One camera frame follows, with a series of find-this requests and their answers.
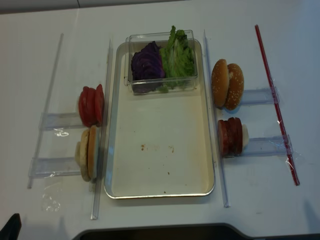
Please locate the left red meat patty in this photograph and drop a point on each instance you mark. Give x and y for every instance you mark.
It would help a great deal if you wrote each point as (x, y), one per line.
(223, 137)

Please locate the clear rail of tray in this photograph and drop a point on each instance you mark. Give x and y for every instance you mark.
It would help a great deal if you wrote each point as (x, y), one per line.
(103, 132)
(219, 159)

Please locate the clear rail left of tray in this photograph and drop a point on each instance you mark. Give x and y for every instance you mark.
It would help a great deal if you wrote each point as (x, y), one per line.
(103, 132)

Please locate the clear far left rail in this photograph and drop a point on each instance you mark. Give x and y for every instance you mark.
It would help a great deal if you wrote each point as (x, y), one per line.
(45, 109)

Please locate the clear rail right of tray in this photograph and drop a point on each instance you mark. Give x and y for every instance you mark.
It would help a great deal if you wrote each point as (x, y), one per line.
(219, 159)

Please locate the left sesame bun top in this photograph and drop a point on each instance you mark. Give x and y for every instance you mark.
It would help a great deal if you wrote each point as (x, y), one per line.
(220, 82)

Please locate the bun bottom slice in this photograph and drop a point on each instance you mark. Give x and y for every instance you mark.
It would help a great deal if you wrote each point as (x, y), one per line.
(93, 150)

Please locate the middle tomato slice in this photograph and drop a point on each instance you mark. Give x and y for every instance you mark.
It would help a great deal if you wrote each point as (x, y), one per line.
(90, 106)

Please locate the middle red meat patty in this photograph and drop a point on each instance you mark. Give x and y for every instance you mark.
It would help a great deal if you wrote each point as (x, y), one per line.
(230, 133)

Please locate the clear lower left crossbar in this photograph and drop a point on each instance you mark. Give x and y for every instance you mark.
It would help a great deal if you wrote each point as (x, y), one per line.
(53, 167)

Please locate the metal baking tray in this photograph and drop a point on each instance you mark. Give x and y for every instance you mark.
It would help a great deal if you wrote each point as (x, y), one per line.
(160, 144)

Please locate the purple cabbage piece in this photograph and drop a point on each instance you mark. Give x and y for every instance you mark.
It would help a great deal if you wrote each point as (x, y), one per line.
(147, 64)

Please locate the clear upper right crossbar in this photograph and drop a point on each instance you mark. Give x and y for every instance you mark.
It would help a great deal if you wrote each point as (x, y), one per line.
(261, 96)

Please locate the right red meat patty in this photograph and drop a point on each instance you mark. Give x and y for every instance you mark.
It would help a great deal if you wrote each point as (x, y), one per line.
(239, 132)

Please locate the clear plastic container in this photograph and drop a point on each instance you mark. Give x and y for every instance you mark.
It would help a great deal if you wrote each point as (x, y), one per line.
(135, 43)

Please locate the pale rear bun bottom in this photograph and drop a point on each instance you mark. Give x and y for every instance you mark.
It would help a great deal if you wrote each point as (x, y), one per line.
(81, 155)

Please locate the right sesame bun top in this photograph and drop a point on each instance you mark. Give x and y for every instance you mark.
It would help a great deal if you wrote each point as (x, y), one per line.
(235, 88)

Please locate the red plastic rail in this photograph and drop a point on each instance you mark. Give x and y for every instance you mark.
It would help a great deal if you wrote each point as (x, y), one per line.
(290, 159)

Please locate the sesame bun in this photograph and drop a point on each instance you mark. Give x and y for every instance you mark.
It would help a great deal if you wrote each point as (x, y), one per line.
(220, 82)
(235, 88)

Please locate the clear lower right crossbar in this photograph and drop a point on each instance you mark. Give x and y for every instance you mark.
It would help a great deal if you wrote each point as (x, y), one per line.
(268, 146)

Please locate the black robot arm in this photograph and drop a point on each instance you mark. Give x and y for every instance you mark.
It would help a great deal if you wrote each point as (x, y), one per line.
(11, 229)

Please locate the green lettuce leaves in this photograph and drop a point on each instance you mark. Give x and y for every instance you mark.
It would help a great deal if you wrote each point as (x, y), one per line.
(177, 57)

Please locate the white cheese slice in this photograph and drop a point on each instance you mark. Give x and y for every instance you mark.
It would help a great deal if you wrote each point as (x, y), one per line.
(245, 136)

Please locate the clear crossbar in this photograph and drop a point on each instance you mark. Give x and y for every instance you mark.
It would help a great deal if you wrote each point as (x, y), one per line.
(53, 167)
(261, 96)
(268, 146)
(54, 121)

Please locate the red meat patty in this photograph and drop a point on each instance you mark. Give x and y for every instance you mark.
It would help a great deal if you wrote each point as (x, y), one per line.
(230, 133)
(239, 132)
(223, 137)

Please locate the clear upper left crossbar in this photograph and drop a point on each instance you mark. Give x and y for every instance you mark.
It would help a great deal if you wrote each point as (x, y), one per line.
(54, 121)

